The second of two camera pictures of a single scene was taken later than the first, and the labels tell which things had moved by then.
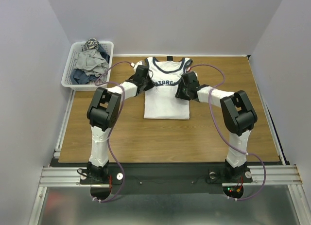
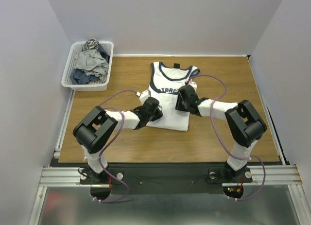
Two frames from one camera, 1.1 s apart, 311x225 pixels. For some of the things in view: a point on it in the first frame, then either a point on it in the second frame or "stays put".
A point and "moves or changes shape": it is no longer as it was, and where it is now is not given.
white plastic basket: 76,48 stays put
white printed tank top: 160,101 moves or changes shape
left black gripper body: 147,83 to 156,116
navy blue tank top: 78,77 stays put
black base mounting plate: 167,178 stays put
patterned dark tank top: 91,43 stays put
